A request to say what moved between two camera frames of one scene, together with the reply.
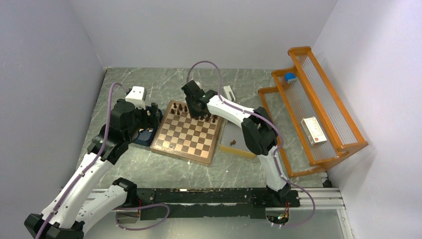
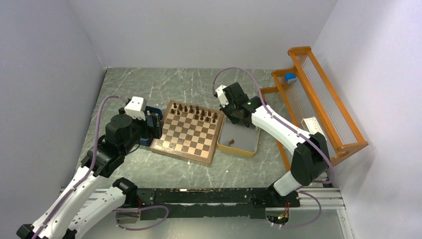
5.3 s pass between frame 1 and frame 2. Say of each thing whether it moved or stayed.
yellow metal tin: stayed
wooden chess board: stayed
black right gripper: moved
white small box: stayed
